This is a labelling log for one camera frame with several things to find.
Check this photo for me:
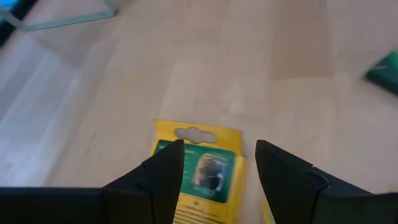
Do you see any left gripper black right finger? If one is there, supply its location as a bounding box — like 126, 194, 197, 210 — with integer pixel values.
255, 139, 373, 224

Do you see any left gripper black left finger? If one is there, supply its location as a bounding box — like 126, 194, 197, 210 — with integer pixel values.
104, 139, 185, 224

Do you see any yellow green carded package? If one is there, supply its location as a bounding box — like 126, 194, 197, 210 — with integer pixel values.
149, 119, 246, 224

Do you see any yellow green crayon box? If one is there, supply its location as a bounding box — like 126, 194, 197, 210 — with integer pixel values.
364, 49, 398, 96

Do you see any green perforated metal shelf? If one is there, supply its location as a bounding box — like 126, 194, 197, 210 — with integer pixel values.
0, 0, 119, 33

